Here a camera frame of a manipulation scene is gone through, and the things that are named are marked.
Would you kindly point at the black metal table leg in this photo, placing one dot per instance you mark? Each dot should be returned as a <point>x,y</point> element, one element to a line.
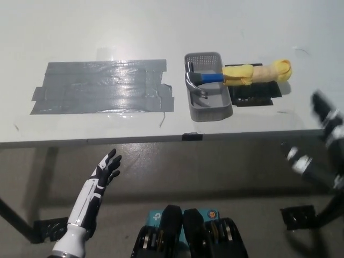
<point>329,209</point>
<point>16,219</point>

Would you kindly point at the gray duct tape patch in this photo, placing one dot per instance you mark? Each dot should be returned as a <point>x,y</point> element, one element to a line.
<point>102,86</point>

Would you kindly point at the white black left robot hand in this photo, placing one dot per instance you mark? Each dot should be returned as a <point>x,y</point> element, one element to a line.
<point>90,199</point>

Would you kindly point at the small black edge tape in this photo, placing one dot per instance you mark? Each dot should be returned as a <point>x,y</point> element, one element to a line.
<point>192,137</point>

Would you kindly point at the gray perforated plastic basket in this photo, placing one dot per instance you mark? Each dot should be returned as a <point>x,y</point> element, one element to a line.
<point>212,104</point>

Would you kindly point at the black tape patch on desk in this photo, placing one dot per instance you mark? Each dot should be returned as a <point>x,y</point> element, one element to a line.
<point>255,94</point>

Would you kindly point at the black robot torso teal tops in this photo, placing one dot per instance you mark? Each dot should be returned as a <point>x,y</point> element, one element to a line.
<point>193,236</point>

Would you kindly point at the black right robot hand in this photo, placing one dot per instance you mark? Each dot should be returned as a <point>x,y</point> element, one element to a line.
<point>319,172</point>

